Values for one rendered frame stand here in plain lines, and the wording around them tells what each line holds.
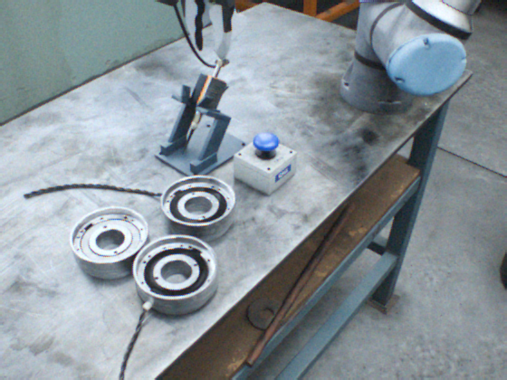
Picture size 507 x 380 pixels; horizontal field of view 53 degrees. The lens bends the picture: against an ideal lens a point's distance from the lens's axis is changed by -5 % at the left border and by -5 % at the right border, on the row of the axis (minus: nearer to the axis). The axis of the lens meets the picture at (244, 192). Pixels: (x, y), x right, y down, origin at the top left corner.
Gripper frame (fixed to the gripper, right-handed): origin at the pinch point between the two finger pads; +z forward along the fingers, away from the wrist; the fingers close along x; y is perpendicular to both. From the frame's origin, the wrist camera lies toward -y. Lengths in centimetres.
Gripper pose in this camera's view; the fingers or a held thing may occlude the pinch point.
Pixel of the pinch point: (206, 48)
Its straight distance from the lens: 82.1
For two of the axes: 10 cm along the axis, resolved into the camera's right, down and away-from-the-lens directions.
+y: 6.7, -4.8, 5.6
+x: -7.4, -4.4, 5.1
